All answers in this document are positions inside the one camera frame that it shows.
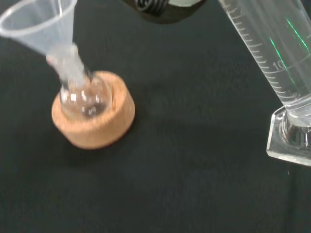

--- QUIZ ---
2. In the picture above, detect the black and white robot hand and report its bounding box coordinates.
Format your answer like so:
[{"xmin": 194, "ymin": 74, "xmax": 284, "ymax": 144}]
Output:
[{"xmin": 121, "ymin": 0, "xmax": 207, "ymax": 25}]

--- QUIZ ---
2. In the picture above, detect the round-bottom glass flask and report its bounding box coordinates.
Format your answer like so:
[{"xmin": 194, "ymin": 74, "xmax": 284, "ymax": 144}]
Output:
[{"xmin": 46, "ymin": 43, "xmax": 114, "ymax": 119}]

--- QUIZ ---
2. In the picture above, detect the clear plastic funnel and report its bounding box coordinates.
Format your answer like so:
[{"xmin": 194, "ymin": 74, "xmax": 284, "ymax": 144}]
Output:
[{"xmin": 0, "ymin": 0, "xmax": 91, "ymax": 84}]

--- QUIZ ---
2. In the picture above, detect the black bench cloth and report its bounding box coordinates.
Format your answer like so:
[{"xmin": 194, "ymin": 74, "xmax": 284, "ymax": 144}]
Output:
[{"xmin": 0, "ymin": 0, "xmax": 311, "ymax": 233}]

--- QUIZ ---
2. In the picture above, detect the cork ring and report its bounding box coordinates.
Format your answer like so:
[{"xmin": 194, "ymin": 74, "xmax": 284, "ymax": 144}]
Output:
[{"xmin": 52, "ymin": 70, "xmax": 136, "ymax": 150}]

